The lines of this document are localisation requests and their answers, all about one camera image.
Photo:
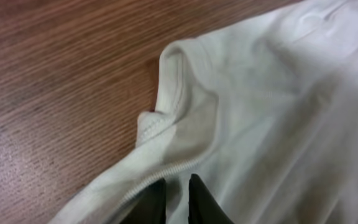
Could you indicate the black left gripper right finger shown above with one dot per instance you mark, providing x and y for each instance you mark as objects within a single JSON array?
[{"x": 203, "y": 209}]

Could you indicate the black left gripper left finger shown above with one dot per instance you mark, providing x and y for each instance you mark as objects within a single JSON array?
[{"x": 151, "y": 207}]

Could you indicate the white and tan t-shirt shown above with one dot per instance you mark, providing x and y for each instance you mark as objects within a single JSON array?
[{"x": 265, "y": 111}]

